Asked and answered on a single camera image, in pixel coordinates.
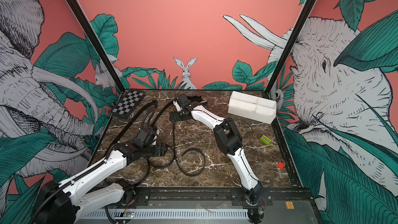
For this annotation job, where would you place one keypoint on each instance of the red cube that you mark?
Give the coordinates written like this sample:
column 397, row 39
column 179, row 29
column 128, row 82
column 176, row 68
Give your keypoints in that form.
column 281, row 165

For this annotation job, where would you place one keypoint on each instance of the black frame post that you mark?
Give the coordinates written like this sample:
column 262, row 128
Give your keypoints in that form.
column 94, row 40
column 298, row 27

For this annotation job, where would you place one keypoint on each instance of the orange warning sticker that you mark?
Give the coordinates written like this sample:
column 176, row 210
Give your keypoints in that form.
column 289, row 205

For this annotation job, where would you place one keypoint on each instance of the black white checkerboard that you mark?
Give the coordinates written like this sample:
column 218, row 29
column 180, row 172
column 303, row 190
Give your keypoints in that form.
column 127, row 104

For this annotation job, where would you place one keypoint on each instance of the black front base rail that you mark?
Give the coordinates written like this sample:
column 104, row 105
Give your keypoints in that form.
column 236, row 195

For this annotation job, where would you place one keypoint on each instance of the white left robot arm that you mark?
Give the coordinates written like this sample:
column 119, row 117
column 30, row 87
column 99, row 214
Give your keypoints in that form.
column 73, row 198

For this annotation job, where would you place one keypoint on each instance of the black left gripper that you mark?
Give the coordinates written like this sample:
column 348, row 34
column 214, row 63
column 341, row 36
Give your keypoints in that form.
column 161, row 149

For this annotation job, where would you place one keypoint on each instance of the white slotted cable duct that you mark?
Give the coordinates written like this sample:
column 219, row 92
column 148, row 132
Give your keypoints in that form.
column 200, row 213

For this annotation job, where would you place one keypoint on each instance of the black frame post right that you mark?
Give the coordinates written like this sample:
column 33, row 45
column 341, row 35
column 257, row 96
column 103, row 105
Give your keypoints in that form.
column 298, row 27

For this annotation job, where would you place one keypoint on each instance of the green yellow block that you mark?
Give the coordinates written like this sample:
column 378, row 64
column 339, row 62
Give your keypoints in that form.
column 266, row 140

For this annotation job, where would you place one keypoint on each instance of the black frame post left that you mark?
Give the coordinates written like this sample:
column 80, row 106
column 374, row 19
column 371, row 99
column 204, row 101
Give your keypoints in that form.
column 94, row 40

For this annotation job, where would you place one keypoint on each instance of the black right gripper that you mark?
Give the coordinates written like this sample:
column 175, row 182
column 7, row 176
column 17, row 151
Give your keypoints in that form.
column 178, row 118

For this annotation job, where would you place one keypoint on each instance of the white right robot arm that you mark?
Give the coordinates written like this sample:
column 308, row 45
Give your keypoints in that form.
column 228, row 140

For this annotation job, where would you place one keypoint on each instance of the white divided storage box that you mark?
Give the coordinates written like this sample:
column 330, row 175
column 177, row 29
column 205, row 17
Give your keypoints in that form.
column 252, row 107

